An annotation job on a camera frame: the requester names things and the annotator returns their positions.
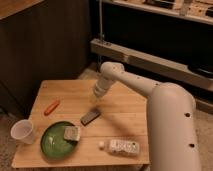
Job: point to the dark wooden cabinet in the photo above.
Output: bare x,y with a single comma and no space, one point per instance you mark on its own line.
49,41

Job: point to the clear plastic bottle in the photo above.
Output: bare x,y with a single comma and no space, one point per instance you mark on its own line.
120,147

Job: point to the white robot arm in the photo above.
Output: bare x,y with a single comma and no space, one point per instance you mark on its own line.
170,123

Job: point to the green plate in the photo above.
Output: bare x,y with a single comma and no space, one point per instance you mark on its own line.
53,145

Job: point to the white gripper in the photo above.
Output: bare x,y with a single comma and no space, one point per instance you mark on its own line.
94,99

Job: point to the white plastic cup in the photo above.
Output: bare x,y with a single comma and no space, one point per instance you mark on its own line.
23,131

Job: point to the orange carrot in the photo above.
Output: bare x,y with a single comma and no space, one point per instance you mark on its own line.
51,107

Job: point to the grey metal shelf rack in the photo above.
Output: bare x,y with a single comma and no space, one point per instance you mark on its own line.
165,48

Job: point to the dark grey eraser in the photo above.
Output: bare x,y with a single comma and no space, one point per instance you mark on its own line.
90,116

